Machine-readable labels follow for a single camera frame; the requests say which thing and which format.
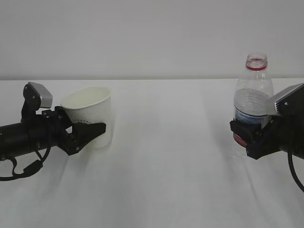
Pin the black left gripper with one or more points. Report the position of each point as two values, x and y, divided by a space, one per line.
53 126

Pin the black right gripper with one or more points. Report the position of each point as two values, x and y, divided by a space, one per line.
271 139

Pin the white paper coffee cup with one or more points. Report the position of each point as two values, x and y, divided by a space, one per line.
91 105

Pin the clear plastic water bottle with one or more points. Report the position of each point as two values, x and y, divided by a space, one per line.
253 88

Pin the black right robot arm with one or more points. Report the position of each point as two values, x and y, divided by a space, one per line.
295 127

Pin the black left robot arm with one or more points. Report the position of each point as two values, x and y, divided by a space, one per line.
19 138

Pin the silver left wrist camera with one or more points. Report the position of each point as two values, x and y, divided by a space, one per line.
38 96

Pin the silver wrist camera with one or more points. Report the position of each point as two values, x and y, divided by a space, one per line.
38 96
288 102

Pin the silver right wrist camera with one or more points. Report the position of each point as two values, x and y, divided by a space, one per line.
288 102

